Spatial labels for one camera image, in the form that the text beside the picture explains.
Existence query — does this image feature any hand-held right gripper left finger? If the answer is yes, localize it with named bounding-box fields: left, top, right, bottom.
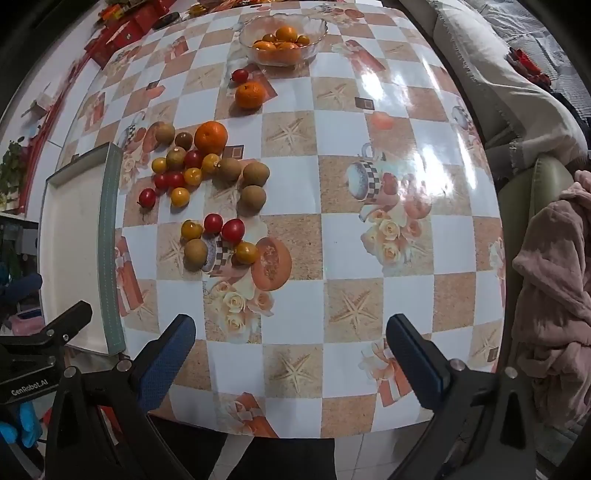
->
left=46, top=314, right=195, bottom=480

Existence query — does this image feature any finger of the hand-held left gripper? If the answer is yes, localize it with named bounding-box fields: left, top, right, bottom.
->
left=0, top=301, right=93, bottom=347

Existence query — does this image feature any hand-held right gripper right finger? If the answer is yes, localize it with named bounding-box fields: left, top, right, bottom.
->
left=387, top=314, right=539, bottom=480

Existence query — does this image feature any white cardboard box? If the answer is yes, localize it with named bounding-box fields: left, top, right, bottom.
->
left=39, top=142, right=126, bottom=356

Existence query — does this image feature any person's left hand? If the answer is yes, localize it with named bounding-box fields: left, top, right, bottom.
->
left=0, top=401, right=43, bottom=448

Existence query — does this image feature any pink fleece garment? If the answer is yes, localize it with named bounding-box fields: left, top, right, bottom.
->
left=512, top=170, right=591, bottom=432

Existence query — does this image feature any green potted plant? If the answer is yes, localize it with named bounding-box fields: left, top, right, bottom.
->
left=0, top=138, right=28, bottom=213

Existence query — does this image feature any small cardboard box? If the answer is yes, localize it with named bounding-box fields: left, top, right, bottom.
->
left=22, top=92, right=58, bottom=118

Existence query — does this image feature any green leather armchair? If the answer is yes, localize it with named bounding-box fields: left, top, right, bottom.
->
left=482, top=134, right=591, bottom=296

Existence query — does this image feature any large orange mandarin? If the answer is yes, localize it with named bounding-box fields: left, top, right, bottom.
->
left=194, top=121, right=229, bottom=154

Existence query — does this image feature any checkered printed tablecloth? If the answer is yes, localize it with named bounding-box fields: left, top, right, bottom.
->
left=58, top=0, right=506, bottom=439

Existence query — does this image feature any red gift box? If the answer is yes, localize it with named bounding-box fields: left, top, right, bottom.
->
left=107, top=7, right=162, bottom=47
left=88, top=39, right=122, bottom=69

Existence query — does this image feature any small orange mandarin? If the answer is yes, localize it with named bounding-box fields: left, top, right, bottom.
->
left=235, top=81, right=267, bottom=110

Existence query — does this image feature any red cloth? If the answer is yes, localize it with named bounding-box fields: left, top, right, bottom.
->
left=505, top=46, right=552, bottom=84

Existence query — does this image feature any clear glass bowl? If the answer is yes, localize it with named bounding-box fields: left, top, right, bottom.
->
left=239, top=13, right=328, bottom=65

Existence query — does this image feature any grey quilted blanket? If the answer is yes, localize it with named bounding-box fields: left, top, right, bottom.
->
left=471, top=0, right=591, bottom=121

